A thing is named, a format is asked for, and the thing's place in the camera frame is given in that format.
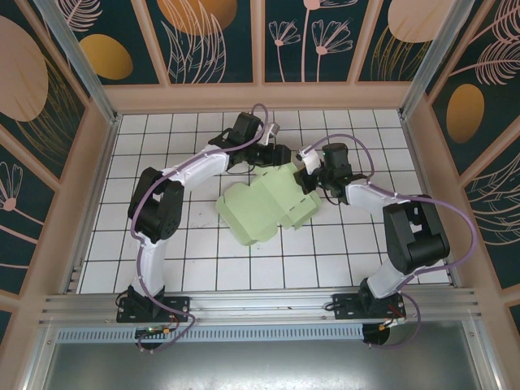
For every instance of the light green cloth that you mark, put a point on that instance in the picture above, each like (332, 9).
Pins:
(252, 207)

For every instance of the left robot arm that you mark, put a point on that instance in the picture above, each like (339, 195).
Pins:
(195, 168)

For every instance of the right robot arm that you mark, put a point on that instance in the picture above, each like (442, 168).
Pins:
(365, 197)

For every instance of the dark panel with pink flowers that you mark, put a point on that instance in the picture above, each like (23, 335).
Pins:
(308, 61)

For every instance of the dark panel with leaf print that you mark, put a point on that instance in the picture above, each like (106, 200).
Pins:
(195, 40)

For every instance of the dark panel with beige circle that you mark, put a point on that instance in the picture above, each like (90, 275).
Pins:
(390, 61)

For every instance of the dark panel with orange oval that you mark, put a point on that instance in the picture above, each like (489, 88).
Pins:
(122, 40)

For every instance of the dark panel with fern print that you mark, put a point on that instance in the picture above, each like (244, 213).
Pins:
(487, 81)

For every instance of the dark panel with pink leaves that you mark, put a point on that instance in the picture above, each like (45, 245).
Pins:
(499, 219)

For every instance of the grey metal sheet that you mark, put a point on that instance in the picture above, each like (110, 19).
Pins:
(260, 365)

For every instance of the dark panel with large disc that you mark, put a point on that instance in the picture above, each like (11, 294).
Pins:
(24, 81)

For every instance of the dark panel with small flower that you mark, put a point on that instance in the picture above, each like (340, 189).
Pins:
(20, 223)

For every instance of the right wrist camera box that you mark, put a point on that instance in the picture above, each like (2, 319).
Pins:
(310, 161)

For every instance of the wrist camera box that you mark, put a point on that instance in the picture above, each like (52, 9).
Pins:
(310, 161)
(273, 129)

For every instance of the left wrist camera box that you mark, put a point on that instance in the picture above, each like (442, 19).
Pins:
(273, 129)

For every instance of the aluminium frame post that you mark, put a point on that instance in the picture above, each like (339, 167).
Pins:
(81, 61)
(430, 61)

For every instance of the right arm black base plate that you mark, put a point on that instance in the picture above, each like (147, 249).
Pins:
(345, 308)

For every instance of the long aluminium mounting rail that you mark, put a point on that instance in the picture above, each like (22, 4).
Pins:
(260, 304)

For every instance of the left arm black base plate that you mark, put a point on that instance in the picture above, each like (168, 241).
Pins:
(178, 305)

